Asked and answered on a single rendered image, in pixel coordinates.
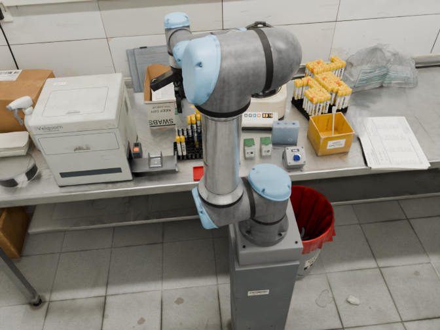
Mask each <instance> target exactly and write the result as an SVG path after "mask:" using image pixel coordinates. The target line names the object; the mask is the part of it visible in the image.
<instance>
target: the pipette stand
mask: <svg viewBox="0 0 440 330"><path fill-rule="evenodd" d="M298 135H299V121H298V120H287V124H285V120H273V122H272V135H271V142H272V148H274V149H285V148H286V147H297V140H298Z"/></svg>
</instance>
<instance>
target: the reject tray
mask: <svg viewBox="0 0 440 330"><path fill-rule="evenodd" d="M192 168H193V179H194V181H200V179H201V178H202V176H203V175H204V166H194V167H192Z"/></svg>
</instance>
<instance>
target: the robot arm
mask: <svg viewBox="0 0 440 330"><path fill-rule="evenodd" d="M164 31H165V36H166V44H167V49H168V59H169V64H170V68H171V70H169V71H167V72H165V73H163V74H161V75H159V76H157V77H155V78H154V79H152V80H151V83H150V86H149V87H150V88H151V89H152V91H153V92H155V91H157V90H160V89H161V88H163V87H165V86H167V85H168V84H170V83H173V85H174V95H175V98H176V105H177V112H178V116H179V119H180V120H181V122H184V117H186V116H189V115H193V114H195V112H196V111H195V109H194V108H192V107H189V103H190V104H192V105H194V107H195V108H196V110H197V111H198V112H199V113H201V118H202V148H203V165H204V175H203V176H202V178H201V179H200V181H199V184H198V187H195V188H193V189H192V195H193V197H194V201H195V204H196V207H197V210H198V214H199V216H200V220H201V222H202V226H203V227H204V228H205V229H213V228H219V227H221V226H224V225H229V224H232V223H237V222H239V229H240V232H241V233H242V235H243V237H244V238H245V239H246V240H247V241H249V242H251V243H252V244H255V245H257V246H264V247H267V246H273V245H276V244H278V243H280V242H281V241H282V240H283V239H284V238H285V236H286V234H287V231H288V228H289V220H288V217H287V214H286V209H287V205H288V201H289V197H290V195H291V179H290V177H289V175H288V174H287V173H286V172H285V171H284V170H283V169H281V168H279V167H277V166H276V165H273V164H258V165H256V166H254V167H253V168H252V170H250V172H249V174H248V175H247V176H244V177H240V176H239V175H238V174H239V163H240V142H241V131H242V114H243V113H245V112H246V111H247V110H248V108H249V106H250V103H251V95H252V94H256V93H260V92H266V91H269V90H274V89H276V88H279V87H281V86H283V85H284V84H286V83H288V82H289V81H290V80H291V79H292V78H293V77H294V76H295V74H296V73H297V71H298V70H299V67H300V65H301V60H302V48H301V45H300V42H299V41H298V39H297V38H296V36H294V34H292V33H291V32H289V31H287V30H285V29H280V28H276V27H265V28H259V29H253V30H247V29H246V28H244V27H241V28H238V27H235V28H232V29H226V30H221V31H213V32H208V33H199V34H195V35H193V34H192V33H191V29H190V23H189V17H188V15H187V14H185V13H183V12H172V13H169V14H167V15H166V16H165V17H164Z"/></svg>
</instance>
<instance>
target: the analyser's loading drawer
mask: <svg viewBox="0 0 440 330"><path fill-rule="evenodd" d="M128 161H129V165H130V169H131V171H132V173H133V172H147V171H155V170H169V169H176V171H178V167H177V151H175V155H171V156H162V151H161V152H160V155H156V156H150V154H149V153H148V158H134V159H128ZM155 162H156V163H155Z"/></svg>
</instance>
